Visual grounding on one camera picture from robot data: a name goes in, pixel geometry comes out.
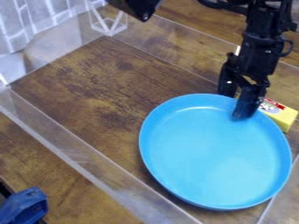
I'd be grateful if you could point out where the clear acrylic enclosure wall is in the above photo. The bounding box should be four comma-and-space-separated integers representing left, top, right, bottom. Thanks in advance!
0, 0, 299, 224

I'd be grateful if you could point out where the yellow brick with label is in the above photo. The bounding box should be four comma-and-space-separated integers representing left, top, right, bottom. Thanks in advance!
259, 97, 299, 133

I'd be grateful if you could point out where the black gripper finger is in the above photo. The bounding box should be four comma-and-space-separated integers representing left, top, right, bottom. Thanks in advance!
218, 69, 238, 98
232, 85, 267, 119

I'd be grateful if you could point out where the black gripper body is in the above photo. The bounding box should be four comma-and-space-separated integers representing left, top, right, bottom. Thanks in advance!
220, 31, 284, 88

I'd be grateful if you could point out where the blue round plastic tray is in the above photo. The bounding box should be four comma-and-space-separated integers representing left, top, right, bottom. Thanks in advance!
139, 94, 292, 210

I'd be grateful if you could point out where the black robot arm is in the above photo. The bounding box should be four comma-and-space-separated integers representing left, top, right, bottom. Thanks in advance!
197, 0, 298, 119

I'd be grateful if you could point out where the grey checkered cloth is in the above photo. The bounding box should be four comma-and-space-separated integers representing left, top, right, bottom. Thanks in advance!
0, 0, 107, 57

